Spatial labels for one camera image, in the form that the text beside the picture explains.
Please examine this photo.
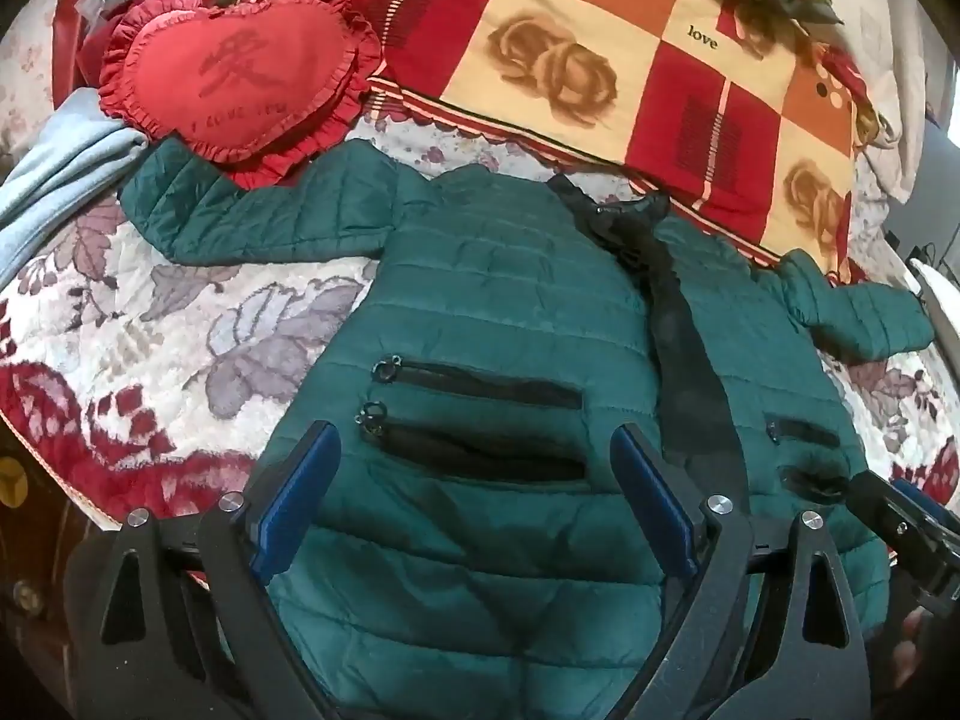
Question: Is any person's right hand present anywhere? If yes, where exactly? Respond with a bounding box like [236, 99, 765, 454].
[891, 607, 935, 702]

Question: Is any dark wooden bed frame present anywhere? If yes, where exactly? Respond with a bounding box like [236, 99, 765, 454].
[0, 412, 106, 720]

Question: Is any green puffer jacket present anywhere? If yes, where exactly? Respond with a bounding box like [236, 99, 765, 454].
[118, 136, 935, 720]

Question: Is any white cloth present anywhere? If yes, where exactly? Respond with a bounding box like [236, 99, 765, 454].
[772, 0, 931, 203]

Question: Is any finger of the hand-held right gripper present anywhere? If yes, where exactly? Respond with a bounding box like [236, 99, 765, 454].
[847, 471, 960, 541]

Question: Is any red yellow checked rose quilt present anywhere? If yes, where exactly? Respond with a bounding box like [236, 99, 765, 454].
[251, 0, 882, 275]

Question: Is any light grey folded cloth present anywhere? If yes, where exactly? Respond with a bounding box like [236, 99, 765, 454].
[0, 86, 151, 267]

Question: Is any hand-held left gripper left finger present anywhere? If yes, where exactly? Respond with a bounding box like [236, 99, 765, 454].
[64, 421, 343, 720]

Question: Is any red heart-shaped frilled pillow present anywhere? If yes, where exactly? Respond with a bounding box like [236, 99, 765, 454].
[97, 0, 385, 190]

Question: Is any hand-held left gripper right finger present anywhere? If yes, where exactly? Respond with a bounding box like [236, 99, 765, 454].
[610, 425, 880, 720]

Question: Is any floral red white fleece blanket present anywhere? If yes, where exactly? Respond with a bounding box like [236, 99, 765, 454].
[0, 101, 960, 533]

